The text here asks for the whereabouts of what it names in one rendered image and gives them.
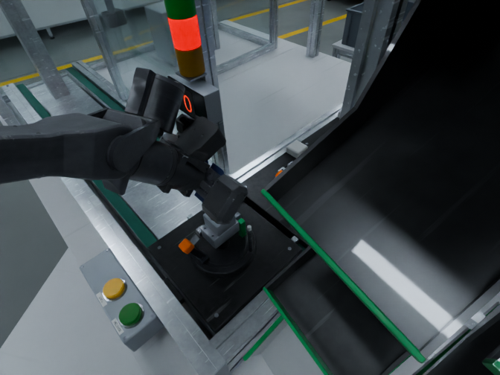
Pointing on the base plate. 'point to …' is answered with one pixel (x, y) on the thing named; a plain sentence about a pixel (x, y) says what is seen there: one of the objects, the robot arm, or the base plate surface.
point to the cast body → (216, 236)
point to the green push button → (130, 314)
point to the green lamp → (180, 9)
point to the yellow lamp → (190, 62)
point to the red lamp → (185, 33)
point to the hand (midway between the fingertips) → (214, 180)
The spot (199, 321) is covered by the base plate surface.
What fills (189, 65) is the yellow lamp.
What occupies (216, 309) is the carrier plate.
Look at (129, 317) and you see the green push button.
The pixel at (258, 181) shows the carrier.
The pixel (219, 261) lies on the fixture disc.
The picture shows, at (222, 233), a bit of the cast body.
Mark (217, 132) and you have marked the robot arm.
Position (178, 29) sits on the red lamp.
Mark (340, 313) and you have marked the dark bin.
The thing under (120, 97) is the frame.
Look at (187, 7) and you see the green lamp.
